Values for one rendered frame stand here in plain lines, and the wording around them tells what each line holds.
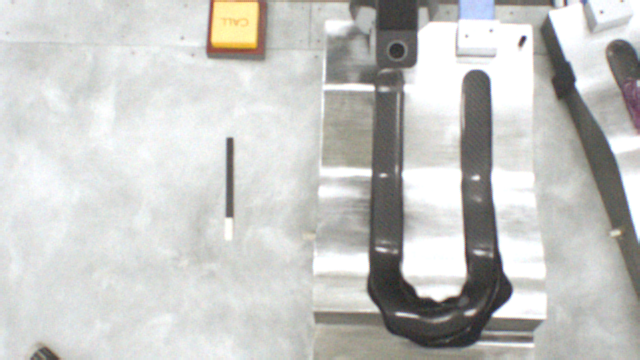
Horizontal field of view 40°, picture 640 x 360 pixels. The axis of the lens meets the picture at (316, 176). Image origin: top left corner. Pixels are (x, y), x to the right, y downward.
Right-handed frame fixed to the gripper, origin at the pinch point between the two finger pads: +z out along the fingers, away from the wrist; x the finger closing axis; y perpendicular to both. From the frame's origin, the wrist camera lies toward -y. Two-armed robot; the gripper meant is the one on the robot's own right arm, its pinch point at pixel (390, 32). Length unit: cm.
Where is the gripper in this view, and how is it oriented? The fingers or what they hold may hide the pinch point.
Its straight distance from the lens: 111.3
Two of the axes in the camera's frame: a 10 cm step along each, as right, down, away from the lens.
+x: -10.0, -0.3, 0.5
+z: 0.4, 2.6, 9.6
